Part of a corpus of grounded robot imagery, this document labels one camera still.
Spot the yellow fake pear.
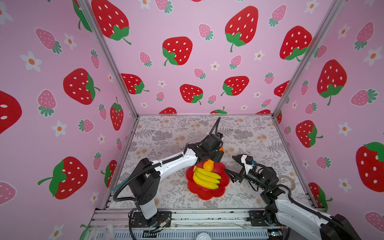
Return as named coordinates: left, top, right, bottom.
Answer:
left=203, top=160, right=215, bottom=172

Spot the yellow fake banana bunch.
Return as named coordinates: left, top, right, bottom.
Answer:
left=193, top=167, right=222, bottom=190

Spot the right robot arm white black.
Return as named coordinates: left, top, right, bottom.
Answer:
left=225, top=155, right=360, bottom=240

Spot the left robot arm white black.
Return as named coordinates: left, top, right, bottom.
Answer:
left=113, top=118, right=224, bottom=227

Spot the red flower-shaped fruit bowl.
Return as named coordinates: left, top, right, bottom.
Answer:
left=186, top=163, right=230, bottom=201

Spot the clear tape roll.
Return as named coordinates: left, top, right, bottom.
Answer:
left=279, top=176, right=296, bottom=192

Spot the white round lamp bottom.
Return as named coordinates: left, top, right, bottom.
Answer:
left=196, top=233, right=212, bottom=240

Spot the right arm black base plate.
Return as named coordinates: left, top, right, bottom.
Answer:
left=247, top=211, right=276, bottom=227

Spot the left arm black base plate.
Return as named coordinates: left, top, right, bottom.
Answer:
left=131, top=211, right=172, bottom=228

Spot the aluminium rail base frame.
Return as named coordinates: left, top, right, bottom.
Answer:
left=84, top=209, right=292, bottom=240

